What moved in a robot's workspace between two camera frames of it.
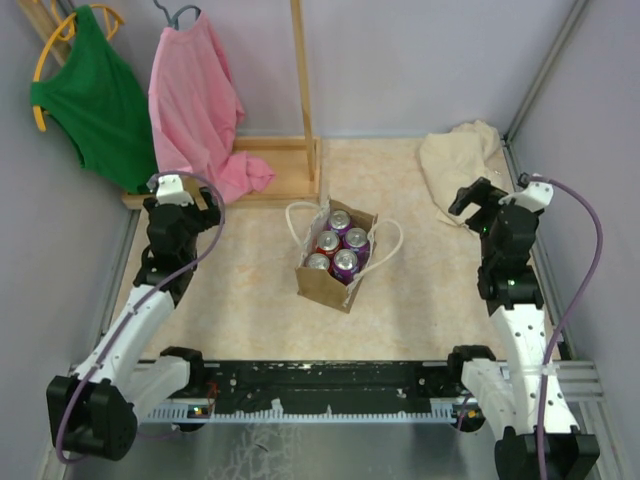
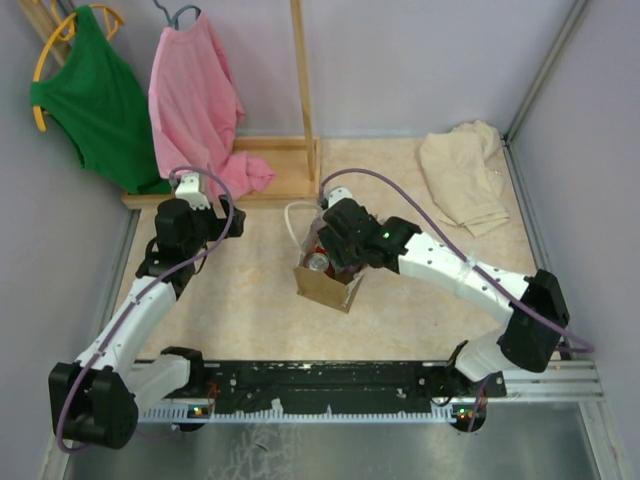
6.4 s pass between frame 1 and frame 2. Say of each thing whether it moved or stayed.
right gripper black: moved
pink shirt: stayed
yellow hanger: stayed
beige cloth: stayed
